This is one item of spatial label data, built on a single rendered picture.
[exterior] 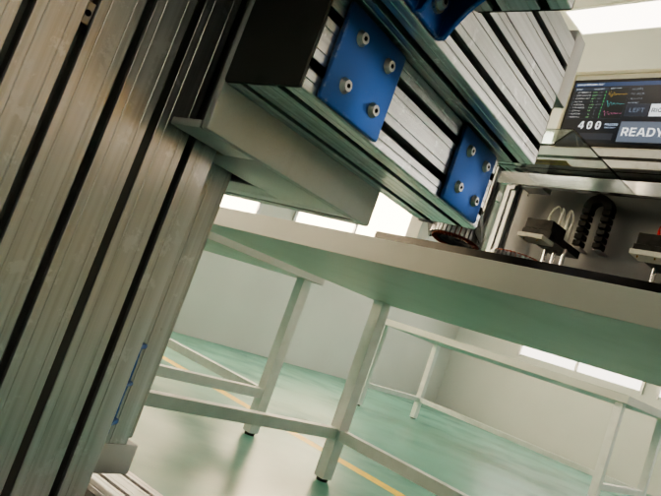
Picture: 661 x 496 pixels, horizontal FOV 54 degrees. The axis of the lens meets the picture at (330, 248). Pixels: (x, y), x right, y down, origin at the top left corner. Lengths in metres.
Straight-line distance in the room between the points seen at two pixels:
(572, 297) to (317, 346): 6.35
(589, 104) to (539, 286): 0.69
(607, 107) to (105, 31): 1.25
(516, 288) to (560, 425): 7.28
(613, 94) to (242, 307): 5.29
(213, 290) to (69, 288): 5.73
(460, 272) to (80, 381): 0.71
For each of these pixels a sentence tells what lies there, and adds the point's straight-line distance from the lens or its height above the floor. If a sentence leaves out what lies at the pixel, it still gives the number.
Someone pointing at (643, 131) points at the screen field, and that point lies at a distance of 1.57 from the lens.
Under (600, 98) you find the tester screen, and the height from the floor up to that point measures 1.25.
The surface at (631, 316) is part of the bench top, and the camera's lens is 1.00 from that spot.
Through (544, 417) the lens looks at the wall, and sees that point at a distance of 8.43.
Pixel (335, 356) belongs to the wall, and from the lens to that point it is 7.55.
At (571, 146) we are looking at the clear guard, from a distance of 1.43.
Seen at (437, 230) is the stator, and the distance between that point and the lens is 1.34.
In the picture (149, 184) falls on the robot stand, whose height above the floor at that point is 0.62.
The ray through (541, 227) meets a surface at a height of 0.90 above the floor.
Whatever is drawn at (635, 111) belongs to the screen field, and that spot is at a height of 1.22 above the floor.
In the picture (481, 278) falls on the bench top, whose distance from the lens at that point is 1.12.
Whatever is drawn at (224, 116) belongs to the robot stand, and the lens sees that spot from 0.59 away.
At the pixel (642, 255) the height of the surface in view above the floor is 0.87.
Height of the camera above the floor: 0.56
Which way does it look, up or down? 6 degrees up
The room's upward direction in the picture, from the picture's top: 20 degrees clockwise
